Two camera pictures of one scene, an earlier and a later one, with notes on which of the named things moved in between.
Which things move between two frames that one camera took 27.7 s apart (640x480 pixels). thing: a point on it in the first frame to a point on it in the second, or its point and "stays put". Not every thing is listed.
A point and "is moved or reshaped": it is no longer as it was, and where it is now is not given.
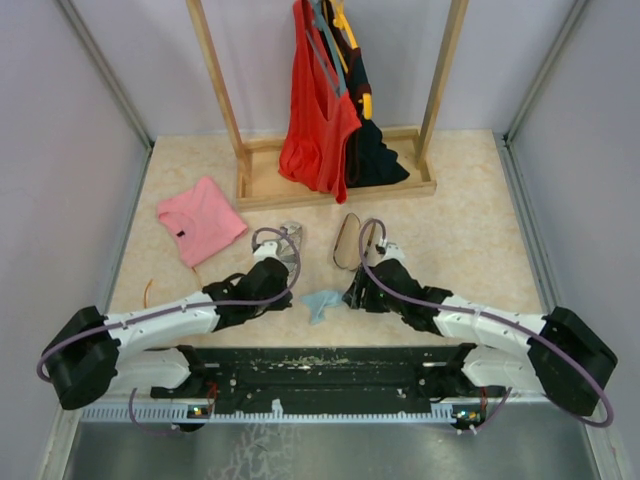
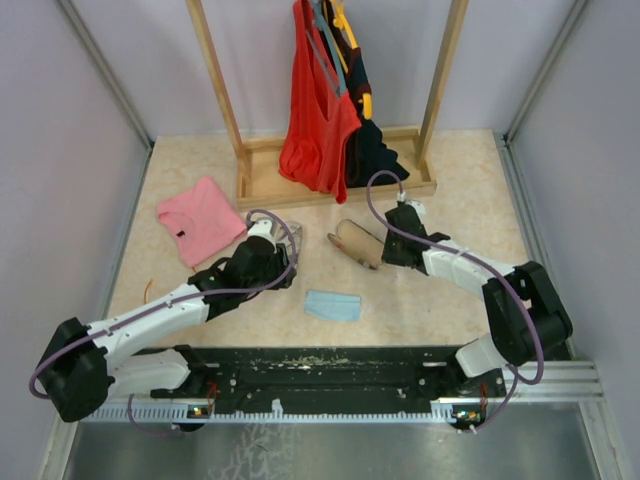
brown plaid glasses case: (347, 248) to (359, 243)
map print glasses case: (285, 249) stays put
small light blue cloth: (317, 300) is moved or reshaped
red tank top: (315, 152) stays put
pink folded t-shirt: (201, 220) stays put
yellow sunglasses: (149, 284) stays put
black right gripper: (354, 296) to (388, 255)
